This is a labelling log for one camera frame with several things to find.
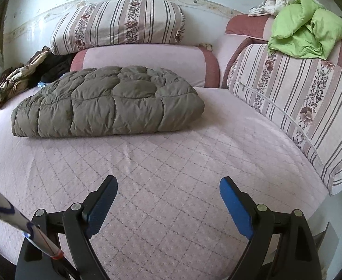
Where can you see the olive quilted down jacket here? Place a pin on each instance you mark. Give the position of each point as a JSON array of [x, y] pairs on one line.
[[109, 101]]

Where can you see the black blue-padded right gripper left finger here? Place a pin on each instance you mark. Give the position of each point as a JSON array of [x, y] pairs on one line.
[[78, 223]]

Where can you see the white rod with blue markings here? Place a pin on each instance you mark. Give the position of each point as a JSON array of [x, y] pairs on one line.
[[11, 215]]

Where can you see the pink red-trimmed corner cushion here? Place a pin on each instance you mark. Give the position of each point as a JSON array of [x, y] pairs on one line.
[[243, 30]]

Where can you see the beige brown patterned blanket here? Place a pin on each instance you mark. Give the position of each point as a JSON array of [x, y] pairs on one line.
[[13, 81]]

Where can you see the striped floral pillow on bolster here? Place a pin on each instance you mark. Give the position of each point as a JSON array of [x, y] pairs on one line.
[[118, 22]]

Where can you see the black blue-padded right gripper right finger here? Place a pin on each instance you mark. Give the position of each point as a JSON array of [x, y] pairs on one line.
[[280, 245]]

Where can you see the striped floral pillow right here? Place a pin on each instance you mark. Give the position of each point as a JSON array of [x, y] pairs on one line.
[[303, 97]]

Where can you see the pink bolster cushion with red ends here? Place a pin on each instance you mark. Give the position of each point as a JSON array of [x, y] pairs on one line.
[[196, 64]]

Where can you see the dark clothes pile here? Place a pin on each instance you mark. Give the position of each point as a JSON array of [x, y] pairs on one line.
[[51, 69]]

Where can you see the white crumpled cloth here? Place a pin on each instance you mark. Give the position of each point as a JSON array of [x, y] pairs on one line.
[[268, 7]]

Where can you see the lime green crumpled blanket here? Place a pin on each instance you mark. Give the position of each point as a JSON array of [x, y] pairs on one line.
[[305, 29]]

